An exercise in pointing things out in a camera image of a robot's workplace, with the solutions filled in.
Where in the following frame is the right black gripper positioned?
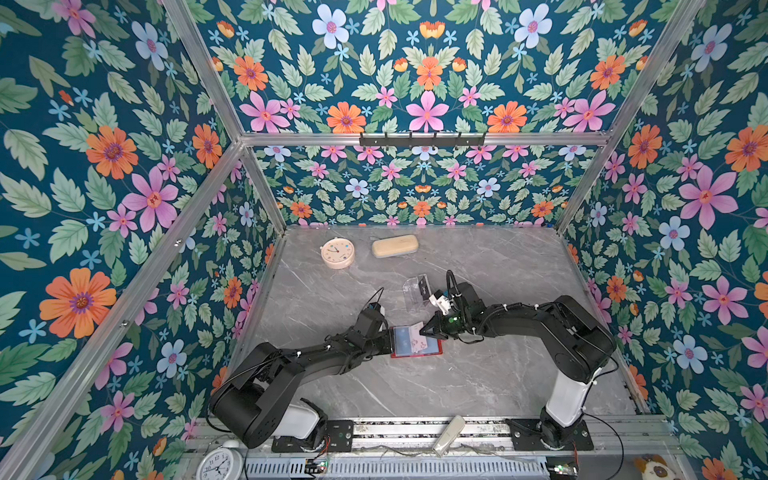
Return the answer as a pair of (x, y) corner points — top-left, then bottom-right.
(418, 311), (471, 339)

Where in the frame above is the red card holder wallet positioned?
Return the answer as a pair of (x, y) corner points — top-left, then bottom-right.
(390, 322), (443, 358)

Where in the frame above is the pink floral credit card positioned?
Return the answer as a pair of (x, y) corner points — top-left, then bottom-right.
(408, 322), (429, 355)

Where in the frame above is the black credit card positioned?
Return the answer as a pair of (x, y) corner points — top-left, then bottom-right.
(417, 274), (432, 302)

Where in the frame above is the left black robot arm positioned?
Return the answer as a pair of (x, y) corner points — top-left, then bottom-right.
(209, 302), (392, 451)

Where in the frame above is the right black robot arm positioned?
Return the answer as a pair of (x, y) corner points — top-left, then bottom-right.
(420, 270), (616, 450)

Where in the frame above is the white remote control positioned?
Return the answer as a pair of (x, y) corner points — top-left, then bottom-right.
(432, 415), (466, 456)

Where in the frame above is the pink round clock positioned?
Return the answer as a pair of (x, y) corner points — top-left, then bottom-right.
(320, 238), (356, 270)

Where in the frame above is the white alarm clock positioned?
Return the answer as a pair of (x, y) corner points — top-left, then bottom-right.
(195, 447), (244, 480)

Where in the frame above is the plush toy animal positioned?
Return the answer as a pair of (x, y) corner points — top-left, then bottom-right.
(634, 455), (680, 480)

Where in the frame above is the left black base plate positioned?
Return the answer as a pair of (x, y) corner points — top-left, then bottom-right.
(271, 420), (355, 455)

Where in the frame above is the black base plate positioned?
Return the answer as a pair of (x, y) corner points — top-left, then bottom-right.
(271, 420), (355, 455)
(505, 418), (595, 451)

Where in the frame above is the white perforated cable duct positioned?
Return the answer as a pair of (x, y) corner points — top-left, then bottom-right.
(245, 457), (550, 479)

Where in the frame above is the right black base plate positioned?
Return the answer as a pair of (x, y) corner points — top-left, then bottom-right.
(505, 418), (595, 451)

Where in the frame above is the black hook rail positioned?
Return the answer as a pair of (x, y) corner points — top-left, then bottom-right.
(358, 132), (486, 149)

